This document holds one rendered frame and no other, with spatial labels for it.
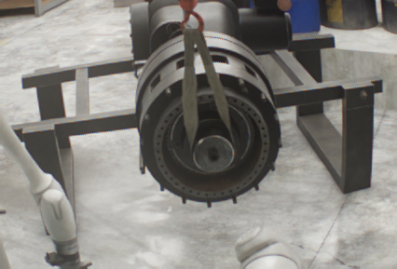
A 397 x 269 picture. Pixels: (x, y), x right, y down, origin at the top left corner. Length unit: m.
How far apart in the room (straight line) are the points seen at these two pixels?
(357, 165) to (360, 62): 1.35
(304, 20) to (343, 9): 0.42
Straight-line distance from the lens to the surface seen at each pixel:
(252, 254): 1.54
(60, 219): 2.18
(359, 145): 4.07
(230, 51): 2.99
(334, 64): 5.36
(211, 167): 2.73
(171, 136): 2.84
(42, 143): 3.78
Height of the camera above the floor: 1.95
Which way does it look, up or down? 20 degrees down
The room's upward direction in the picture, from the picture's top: 5 degrees counter-clockwise
